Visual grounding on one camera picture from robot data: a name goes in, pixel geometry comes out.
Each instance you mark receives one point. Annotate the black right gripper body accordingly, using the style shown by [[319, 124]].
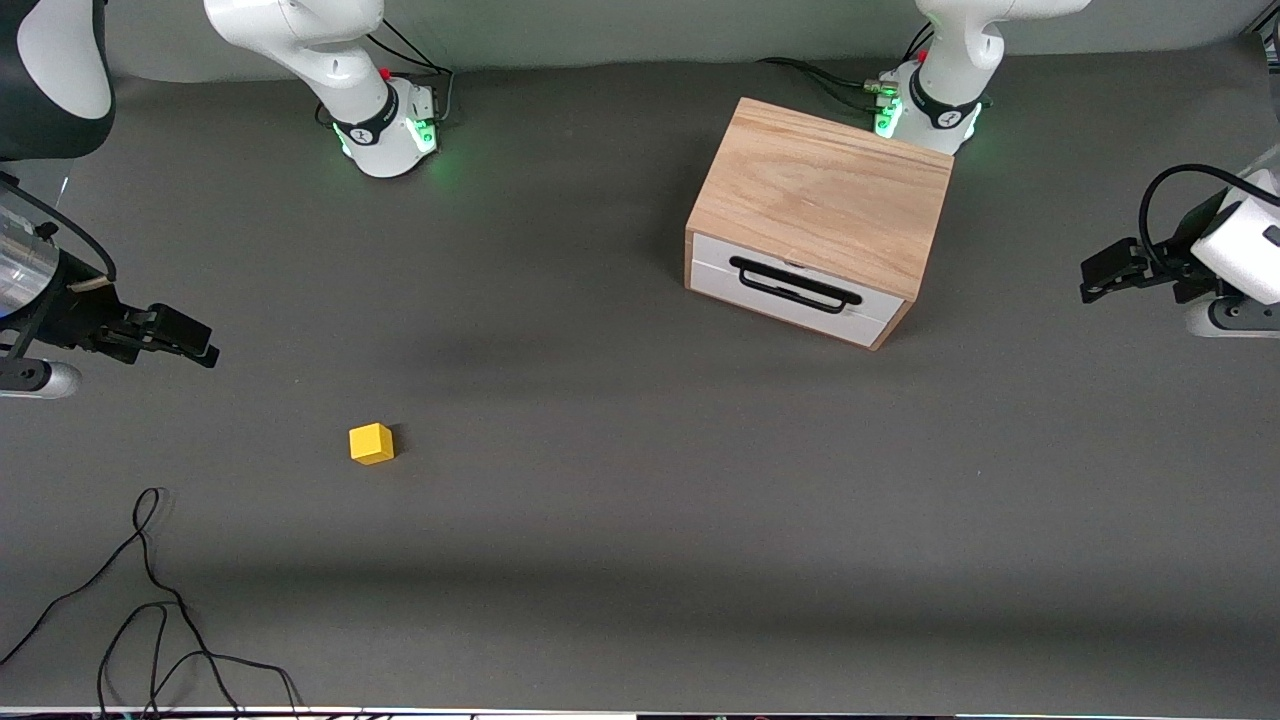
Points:
[[80, 319]]

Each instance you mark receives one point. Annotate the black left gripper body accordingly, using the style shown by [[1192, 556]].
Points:
[[1176, 266]]

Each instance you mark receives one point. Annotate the yellow cube block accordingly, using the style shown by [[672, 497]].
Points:
[[371, 444]]

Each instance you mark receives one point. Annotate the white-fronted wooden drawer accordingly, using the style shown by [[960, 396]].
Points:
[[715, 255]]

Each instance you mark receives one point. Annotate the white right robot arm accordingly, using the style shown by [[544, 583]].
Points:
[[340, 60]]

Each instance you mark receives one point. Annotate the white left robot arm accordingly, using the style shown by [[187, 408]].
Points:
[[950, 60]]

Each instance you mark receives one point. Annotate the wooden drawer cabinet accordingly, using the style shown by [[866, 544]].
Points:
[[820, 190]]

